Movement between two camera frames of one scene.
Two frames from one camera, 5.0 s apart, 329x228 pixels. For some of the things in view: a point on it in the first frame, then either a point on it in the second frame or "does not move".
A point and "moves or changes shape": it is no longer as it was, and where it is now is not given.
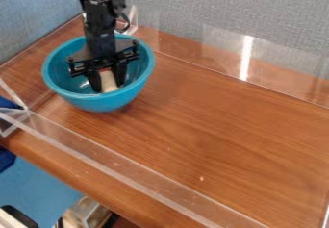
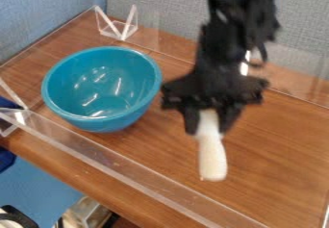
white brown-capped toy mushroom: [109, 84] → [212, 146]
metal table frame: [87, 214] does not move
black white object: [14, 218] does not move
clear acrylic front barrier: [119, 168] does not move
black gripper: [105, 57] → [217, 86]
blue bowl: [77, 88] moves or changes shape
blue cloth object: [7, 155] does not move
